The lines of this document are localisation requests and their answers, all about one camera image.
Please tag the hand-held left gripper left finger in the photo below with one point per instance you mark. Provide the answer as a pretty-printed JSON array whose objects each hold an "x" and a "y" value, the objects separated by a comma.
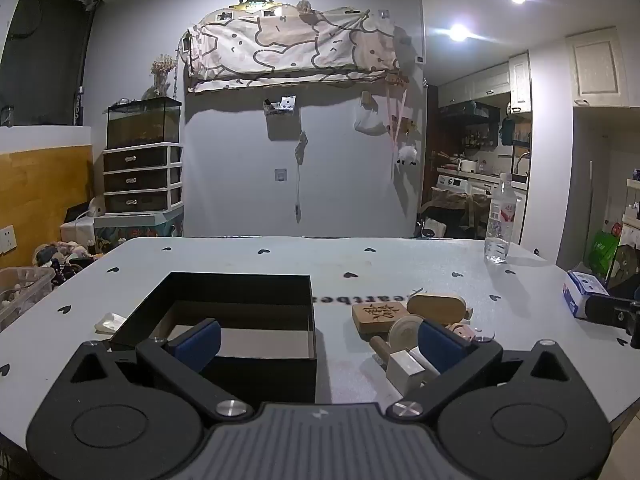
[{"x": 197, "y": 342}]

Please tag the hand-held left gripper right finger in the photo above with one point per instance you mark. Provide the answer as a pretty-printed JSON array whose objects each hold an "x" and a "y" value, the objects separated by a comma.
[{"x": 440, "y": 345}]

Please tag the pink scissor-shaped clip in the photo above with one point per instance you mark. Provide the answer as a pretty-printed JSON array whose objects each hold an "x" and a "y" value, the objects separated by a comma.
[{"x": 462, "y": 331}]

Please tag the clear suction cup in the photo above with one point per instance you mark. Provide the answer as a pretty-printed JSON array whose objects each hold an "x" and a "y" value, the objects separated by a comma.
[{"x": 482, "y": 336}]

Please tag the white cube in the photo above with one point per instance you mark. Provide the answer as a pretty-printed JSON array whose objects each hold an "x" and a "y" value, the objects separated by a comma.
[{"x": 402, "y": 372}]

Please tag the black cardboard box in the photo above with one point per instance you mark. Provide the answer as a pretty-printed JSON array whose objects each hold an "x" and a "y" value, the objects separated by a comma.
[{"x": 240, "y": 290}]

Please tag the carved wooden block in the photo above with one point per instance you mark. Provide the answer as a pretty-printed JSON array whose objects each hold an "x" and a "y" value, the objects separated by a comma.
[{"x": 377, "y": 312}]

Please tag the blue white tissue pack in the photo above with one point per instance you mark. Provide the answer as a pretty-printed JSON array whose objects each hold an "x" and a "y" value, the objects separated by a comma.
[{"x": 580, "y": 290}]

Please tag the oval wooden box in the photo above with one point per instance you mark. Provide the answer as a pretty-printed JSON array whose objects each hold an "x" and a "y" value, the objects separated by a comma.
[{"x": 440, "y": 305}]

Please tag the green bag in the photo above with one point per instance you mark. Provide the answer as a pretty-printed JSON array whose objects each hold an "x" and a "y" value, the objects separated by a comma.
[{"x": 602, "y": 250}]

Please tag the small white paper scrap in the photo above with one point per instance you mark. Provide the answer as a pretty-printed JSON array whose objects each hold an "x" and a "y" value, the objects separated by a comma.
[{"x": 110, "y": 322}]

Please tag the patterned cabinet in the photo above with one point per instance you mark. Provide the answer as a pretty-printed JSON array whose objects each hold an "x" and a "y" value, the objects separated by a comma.
[{"x": 137, "y": 225}]

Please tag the cloth-draped chair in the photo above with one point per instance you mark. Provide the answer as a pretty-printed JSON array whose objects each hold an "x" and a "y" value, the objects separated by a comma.
[{"x": 457, "y": 210}]

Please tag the clear water bottle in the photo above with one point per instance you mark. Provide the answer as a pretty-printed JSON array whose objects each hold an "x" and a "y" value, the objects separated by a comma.
[{"x": 499, "y": 220}]

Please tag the white washing machine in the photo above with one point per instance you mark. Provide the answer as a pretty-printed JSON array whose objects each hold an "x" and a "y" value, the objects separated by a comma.
[{"x": 452, "y": 185}]

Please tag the pile of stuffed toys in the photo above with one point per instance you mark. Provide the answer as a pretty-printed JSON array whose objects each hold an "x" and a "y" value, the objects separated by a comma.
[{"x": 57, "y": 257}]

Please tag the small white appliance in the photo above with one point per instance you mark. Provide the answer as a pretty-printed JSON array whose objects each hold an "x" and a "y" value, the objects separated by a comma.
[{"x": 95, "y": 207}]

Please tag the white drawer unit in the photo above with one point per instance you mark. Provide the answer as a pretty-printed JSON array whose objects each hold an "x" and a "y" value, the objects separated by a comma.
[{"x": 142, "y": 177}]

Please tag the clear plastic storage bin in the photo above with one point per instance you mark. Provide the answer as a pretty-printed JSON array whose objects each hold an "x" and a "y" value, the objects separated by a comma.
[{"x": 22, "y": 290}]

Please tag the hanging plush sheep toy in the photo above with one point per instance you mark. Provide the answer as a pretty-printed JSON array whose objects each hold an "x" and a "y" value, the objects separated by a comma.
[{"x": 407, "y": 152}]

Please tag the glass fish tank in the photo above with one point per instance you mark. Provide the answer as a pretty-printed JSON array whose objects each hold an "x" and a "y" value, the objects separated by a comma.
[{"x": 142, "y": 122}]

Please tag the white hanging bag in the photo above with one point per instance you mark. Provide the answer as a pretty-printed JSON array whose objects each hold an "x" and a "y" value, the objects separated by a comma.
[{"x": 367, "y": 121}]

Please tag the dried flower bouquet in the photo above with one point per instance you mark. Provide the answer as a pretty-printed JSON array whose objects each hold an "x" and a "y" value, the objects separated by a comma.
[{"x": 162, "y": 72}]

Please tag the gold crown decoration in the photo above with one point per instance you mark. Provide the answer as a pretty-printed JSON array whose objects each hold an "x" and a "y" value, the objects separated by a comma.
[{"x": 252, "y": 0}]

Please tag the grey wall socket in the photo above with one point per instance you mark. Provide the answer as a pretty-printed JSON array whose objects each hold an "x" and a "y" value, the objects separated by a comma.
[{"x": 280, "y": 175}]

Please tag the white wall outlet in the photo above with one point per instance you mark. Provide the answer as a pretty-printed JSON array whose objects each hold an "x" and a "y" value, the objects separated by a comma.
[{"x": 6, "y": 237}]

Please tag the white kitchen wall cabinet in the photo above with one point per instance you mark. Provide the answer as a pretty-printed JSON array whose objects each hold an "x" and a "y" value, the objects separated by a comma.
[{"x": 597, "y": 67}]

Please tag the small wall shelf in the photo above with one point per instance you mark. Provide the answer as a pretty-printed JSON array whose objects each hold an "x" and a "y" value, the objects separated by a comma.
[{"x": 280, "y": 105}]

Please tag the printed cloth wall cover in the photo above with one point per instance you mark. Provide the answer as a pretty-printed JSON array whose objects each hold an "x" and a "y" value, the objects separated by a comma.
[{"x": 295, "y": 47}]

